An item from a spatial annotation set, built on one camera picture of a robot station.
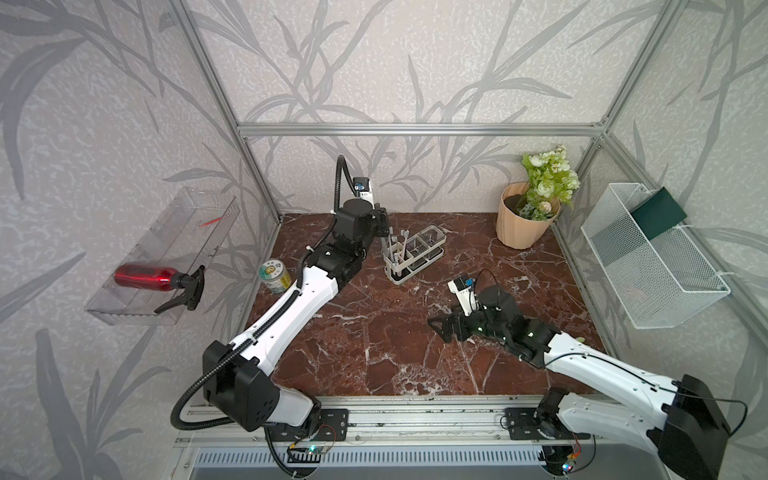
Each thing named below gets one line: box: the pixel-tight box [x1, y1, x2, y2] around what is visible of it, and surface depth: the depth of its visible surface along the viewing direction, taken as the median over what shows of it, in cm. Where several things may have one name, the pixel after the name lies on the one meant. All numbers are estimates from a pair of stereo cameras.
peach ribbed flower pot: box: [496, 181, 561, 250], surface depth 104 cm
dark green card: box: [630, 187, 687, 241], surface depth 73 cm
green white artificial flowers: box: [518, 145, 581, 221], surface depth 95 cm
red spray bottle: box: [114, 263, 206, 314], surface depth 56 cm
